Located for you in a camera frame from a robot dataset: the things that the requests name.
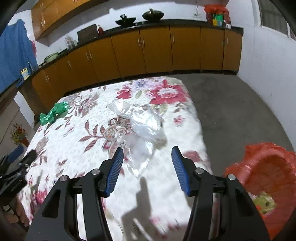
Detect clear white plastic bag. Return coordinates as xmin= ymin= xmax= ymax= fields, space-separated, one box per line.
xmin=107 ymin=100 xmax=167 ymax=177

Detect red trash basket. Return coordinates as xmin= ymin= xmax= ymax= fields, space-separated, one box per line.
xmin=224 ymin=143 xmax=295 ymax=239

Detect person's left hand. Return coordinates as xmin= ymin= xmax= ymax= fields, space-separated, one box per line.
xmin=5 ymin=196 xmax=29 ymax=227

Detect olive green plastic wrapper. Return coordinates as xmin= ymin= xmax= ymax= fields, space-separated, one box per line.
xmin=252 ymin=191 xmax=276 ymax=215

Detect green plastic bag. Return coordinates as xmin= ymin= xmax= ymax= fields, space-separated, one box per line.
xmin=40 ymin=101 xmax=69 ymax=126

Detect yellow detergent bottle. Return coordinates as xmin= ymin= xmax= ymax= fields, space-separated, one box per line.
xmin=21 ymin=68 xmax=30 ymax=80

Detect blue cloth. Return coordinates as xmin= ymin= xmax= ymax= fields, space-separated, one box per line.
xmin=1 ymin=19 xmax=38 ymax=92

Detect green basin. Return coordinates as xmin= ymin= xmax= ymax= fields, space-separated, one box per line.
xmin=44 ymin=52 xmax=59 ymax=63

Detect floral tablecloth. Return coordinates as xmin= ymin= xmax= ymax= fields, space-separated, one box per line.
xmin=18 ymin=76 xmax=211 ymax=240

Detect glass jar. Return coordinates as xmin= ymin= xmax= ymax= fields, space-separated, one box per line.
xmin=65 ymin=35 xmax=77 ymax=50

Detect dark cutting board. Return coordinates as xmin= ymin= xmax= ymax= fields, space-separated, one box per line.
xmin=77 ymin=24 xmax=98 ymax=45

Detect upper wooden cabinets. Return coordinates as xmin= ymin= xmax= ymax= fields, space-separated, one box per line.
xmin=31 ymin=0 xmax=106 ymax=40

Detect wooden cabinets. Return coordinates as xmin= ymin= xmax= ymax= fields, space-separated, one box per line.
xmin=19 ymin=26 xmax=244 ymax=115
xmin=31 ymin=0 xmax=106 ymax=40

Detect red bottle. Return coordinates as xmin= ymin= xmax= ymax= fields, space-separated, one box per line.
xmin=98 ymin=25 xmax=104 ymax=36

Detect lower wooden cabinets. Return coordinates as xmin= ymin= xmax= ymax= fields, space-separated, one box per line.
xmin=19 ymin=26 xmax=244 ymax=115

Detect black wok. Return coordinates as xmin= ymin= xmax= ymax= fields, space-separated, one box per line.
xmin=115 ymin=14 xmax=137 ymax=27

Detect black countertop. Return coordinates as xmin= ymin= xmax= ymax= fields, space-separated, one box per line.
xmin=0 ymin=19 xmax=244 ymax=93

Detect barred window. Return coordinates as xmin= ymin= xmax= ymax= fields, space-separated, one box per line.
xmin=258 ymin=0 xmax=295 ymax=40

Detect black lidded pot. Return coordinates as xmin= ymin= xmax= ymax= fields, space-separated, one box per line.
xmin=142 ymin=8 xmax=164 ymax=22

